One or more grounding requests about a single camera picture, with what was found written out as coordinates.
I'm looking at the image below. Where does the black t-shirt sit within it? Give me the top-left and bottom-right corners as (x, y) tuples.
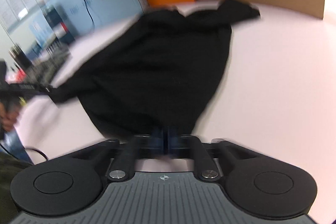
(50, 0), (260, 139)

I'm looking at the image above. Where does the operator left hand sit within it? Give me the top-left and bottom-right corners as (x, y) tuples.
(0, 103), (21, 132)

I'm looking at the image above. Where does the black cable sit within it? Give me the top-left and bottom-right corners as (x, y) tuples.
(63, 0), (96, 30)

